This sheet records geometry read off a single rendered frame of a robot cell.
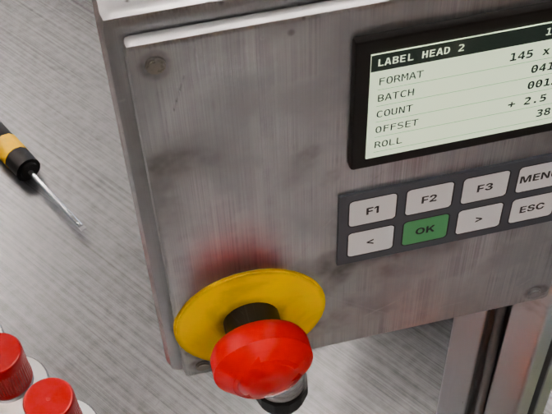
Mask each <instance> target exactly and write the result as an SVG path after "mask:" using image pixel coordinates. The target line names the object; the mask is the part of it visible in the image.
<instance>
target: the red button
mask: <svg viewBox="0 0 552 414"><path fill-rule="evenodd" d="M223 328H224V332H225V335H224V336H223V337H222V338H221V339H219V341H218V342H217V343H216V344H215V346H214V349H213V351H212V354H211V357H210V365H211V368H212V372H213V376H214V382H215V383H216V384H217V386H218V387H219V388H221V389H222V390H223V391H225V392H228V393H231V394H234V395H237V396H239V397H243V398H249V399H261V398H270V397H273V396H275V395H278V394H281V393H283V392H285V391H287V390H289V389H290V388H291V387H292V386H293V385H295V384H296V383H297V381H298V380H299V379H300V378H301V377H302V376H303V375H304V374H305V373H306V372H307V371H308V369H309V368H310V366H311V363H312V361H313V352H312V350H311V345H310V342H309V339H308V337H307V335H306V333H305V331H304V330H303V329H302V328H300V327H299V326H298V325H296V324H294V323H293V322H290V321H286V320H281V319H280V316H279V313H278V309H277V308H276V307H275V306H273V305H271V304H269V303H264V302H254V303H249V304H246V305H244V306H239V307H238V308H236V309H235V310H233V311H231V312H230V313H229V314H228V315H227V316H226V318H225V319H224V321H223Z"/></svg>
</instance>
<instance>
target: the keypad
mask: <svg viewBox="0 0 552 414"><path fill-rule="evenodd" d="M549 221H552V153H548V154H541V155H537V156H532V157H528V158H524V159H516V160H512V161H508V162H503V163H496V164H491V165H487V166H483V167H479V168H471V169H467V170H462V171H459V172H451V173H447V174H443V175H439V176H434V177H427V178H422V179H418V180H414V181H409V182H402V183H398V184H393V185H389V186H382V187H377V188H373V189H369V190H364V191H357V192H353V193H348V194H344V195H339V196H338V233H337V263H336V264H337V266H338V265H345V264H349V263H353V262H357V261H362V260H368V259H373V258H377V257H381V256H385V255H392V254H397V253H400V252H404V251H412V250H415V249H420V248H424V247H428V246H435V245H439V244H444V243H447V242H455V241H459V240H462V239H467V238H471V237H479V236H482V235H486V234H491V233H495V232H502V231H506V230H510V229H514V228H521V227H526V226H529V225H533V224H538V223H544V222H549Z"/></svg>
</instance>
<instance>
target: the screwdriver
mask: <svg viewBox="0 0 552 414"><path fill-rule="evenodd" d="M0 160H1V161H2V162H3V163H4V164H5V165H6V166H7V167H8V168H9V169H10V170H11V171H12V172H13V173H14V174H15V175H16V177H17V178H18V179H19V180H20V181H28V180H30V179H32V178H33V179H34V180H35V181H36V183H37V184H38V185H39V186H40V187H41V188H42V189H43V190H44V191H45V192H46V193H47V195H48V196H49V197H50V198H51V199H52V200H53V201H54V202H55V203H56V204H57V206H58V207H59V208H60V209H61V210H62V211H63V212H64V213H65V214H66V215H67V216H68V217H69V219H70V220H71V221H72V222H73V223H74V224H75V225H76V226H77V227H78V228H79V229H80V230H81V231H84V230H85V229H86V226H85V225H84V224H83V223H82V222H81V221H80V220H79V219H78V218H77V217H76V216H75V215H74V214H73V213H72V212H71V211H70V210H69V209H68V208H67V207H66V206H65V205H64V204H63V203H62V202H61V201H60V200H59V198H58V197H57V196H56V195H55V194H54V193H53V192H52V191H51V190H50V189H49V188H48V186H47V185H46V184H45V183H44V182H43V181H42V180H41V179H40V178H39V177H38V176H37V173H38V172H39V170H40V163H39V161H38V160H37V159H36V158H35V157H34V155H33V154H32V153H31V152H30V151H29V150H28V149H27V148H26V147H25V146H24V145H23V144H22V143H21V142H20V141H19V140H18V139H17V138H16V137H15V135H13V134H12V133H11V132H10V131H9V130H8V129H7V128H6V127H5V126H4V125H3V123H2V122H1V121H0Z"/></svg>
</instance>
